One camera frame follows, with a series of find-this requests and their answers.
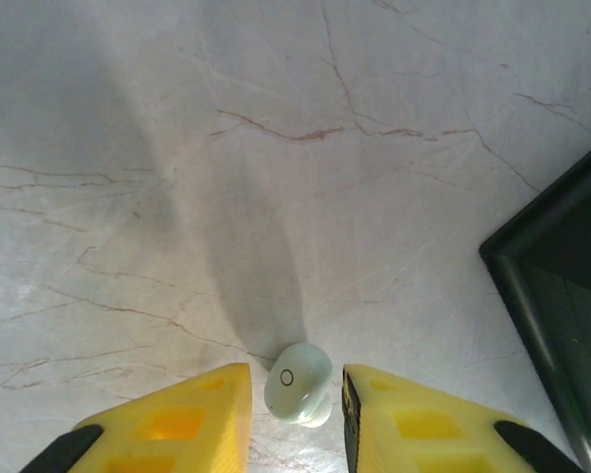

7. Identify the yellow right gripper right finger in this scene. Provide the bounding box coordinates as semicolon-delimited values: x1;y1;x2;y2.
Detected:
342;363;586;473

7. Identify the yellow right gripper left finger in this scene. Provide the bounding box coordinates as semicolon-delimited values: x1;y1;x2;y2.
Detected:
29;363;254;473

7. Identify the small white round object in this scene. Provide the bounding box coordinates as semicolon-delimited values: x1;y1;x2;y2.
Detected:
263;342;335;428

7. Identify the black grey chessboard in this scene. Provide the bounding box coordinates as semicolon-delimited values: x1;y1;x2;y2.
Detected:
478;135;591;473

